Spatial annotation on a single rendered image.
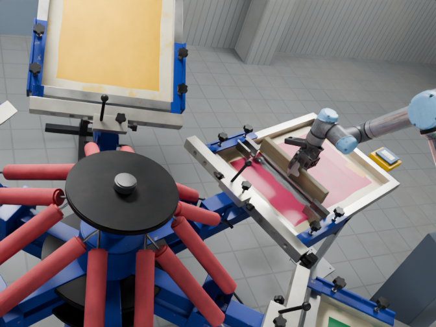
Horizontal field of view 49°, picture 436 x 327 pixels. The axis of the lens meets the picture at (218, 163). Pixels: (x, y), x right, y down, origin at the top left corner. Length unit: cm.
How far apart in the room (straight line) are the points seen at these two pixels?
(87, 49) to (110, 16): 19
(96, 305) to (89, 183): 32
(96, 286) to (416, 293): 124
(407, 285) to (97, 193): 126
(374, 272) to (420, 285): 150
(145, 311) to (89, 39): 119
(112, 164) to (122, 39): 82
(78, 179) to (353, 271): 238
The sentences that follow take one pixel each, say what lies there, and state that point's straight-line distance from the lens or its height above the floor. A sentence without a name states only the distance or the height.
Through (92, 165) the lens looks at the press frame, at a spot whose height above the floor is 132.
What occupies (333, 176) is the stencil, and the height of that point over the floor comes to 95.
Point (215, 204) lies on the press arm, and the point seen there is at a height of 104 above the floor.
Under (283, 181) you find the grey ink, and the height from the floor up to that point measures 96.
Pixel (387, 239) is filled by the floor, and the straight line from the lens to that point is 378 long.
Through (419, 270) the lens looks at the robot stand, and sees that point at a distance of 200.
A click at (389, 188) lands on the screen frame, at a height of 99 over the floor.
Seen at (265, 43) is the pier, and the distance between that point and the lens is 497.
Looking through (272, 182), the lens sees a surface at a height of 95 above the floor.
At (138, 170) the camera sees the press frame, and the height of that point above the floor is 132.
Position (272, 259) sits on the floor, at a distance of 315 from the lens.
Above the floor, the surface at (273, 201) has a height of 95.
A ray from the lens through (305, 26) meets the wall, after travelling 550.
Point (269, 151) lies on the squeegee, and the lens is 219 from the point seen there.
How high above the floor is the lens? 228
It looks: 39 degrees down
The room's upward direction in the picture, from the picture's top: 21 degrees clockwise
